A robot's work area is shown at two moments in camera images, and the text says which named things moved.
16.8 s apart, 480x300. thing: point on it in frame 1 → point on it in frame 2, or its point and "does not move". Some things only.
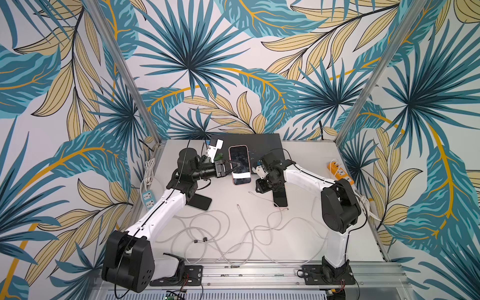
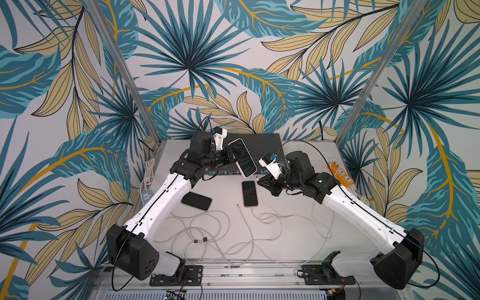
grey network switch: x=260 y=144 does not move
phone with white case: x=279 y=198 → x=244 y=160
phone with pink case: x=240 y=163 → x=249 y=194
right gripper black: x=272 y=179 does not move
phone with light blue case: x=200 y=202 does not move
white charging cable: x=312 y=212 → x=286 y=215
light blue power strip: x=149 y=199 does not move
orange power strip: x=338 y=172 does not move
